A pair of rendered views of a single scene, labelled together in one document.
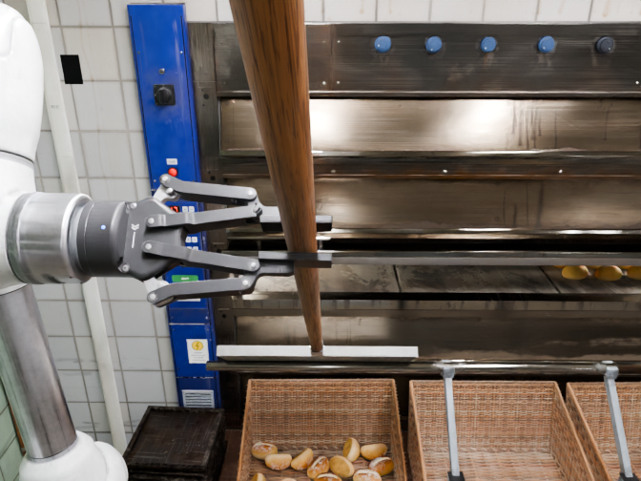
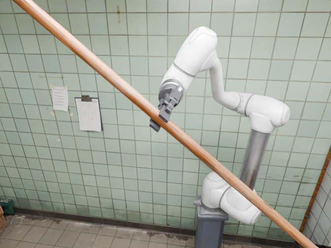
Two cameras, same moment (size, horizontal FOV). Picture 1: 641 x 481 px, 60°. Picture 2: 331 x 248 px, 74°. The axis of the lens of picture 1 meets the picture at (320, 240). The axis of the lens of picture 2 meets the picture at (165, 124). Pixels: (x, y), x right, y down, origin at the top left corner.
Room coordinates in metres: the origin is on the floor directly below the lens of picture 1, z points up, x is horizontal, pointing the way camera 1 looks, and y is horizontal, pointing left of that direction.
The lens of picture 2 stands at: (0.58, -0.52, 2.19)
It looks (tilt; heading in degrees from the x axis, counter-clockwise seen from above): 25 degrees down; 98
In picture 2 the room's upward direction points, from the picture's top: straight up
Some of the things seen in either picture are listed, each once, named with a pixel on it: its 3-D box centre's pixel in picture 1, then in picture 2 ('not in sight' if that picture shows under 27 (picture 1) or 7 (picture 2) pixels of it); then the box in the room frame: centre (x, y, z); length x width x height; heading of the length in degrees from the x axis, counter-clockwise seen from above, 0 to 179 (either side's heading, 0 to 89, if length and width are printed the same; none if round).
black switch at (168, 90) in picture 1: (161, 88); not in sight; (1.68, 0.47, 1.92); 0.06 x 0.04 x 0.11; 89
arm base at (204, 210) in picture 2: not in sight; (209, 202); (0.73, 0.69, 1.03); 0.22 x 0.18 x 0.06; 4
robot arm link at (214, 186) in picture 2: not in sight; (215, 188); (0.76, 0.68, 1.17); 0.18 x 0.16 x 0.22; 139
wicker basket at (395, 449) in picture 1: (321, 452); not in sight; (1.47, 0.00, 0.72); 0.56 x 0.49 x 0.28; 90
